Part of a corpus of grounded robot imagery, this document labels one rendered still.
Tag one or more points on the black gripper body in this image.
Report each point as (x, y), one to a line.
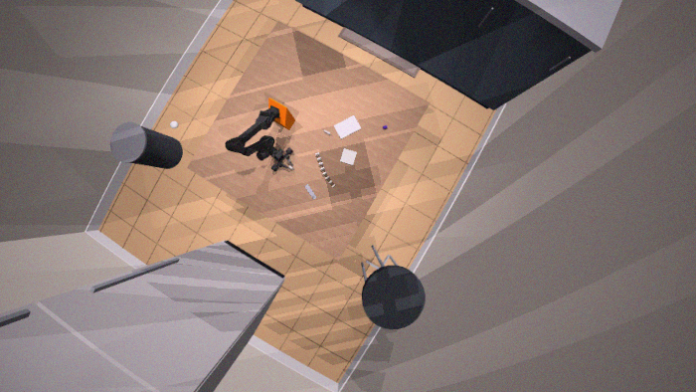
(275, 166)

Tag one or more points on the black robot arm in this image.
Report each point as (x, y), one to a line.
(264, 146)

